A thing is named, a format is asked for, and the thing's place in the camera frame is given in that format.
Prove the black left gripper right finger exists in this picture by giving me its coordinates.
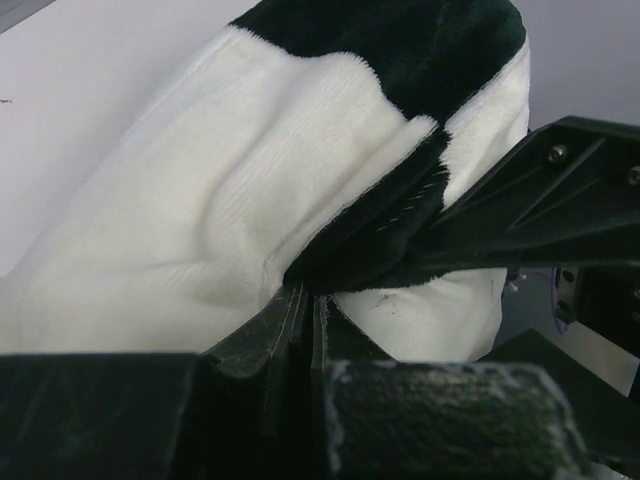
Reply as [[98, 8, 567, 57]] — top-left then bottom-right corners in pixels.
[[312, 296, 593, 479]]

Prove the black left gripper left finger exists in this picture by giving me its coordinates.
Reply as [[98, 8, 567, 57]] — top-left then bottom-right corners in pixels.
[[1, 287, 310, 479]]

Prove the white pillow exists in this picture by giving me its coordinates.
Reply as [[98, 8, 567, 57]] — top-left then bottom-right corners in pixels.
[[334, 269, 507, 362]]

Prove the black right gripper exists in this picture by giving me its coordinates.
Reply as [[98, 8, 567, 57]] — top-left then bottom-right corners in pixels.
[[409, 117, 639, 357]]

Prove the black white checkered pillowcase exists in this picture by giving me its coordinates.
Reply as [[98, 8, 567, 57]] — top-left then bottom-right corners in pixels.
[[1, 1, 530, 353]]

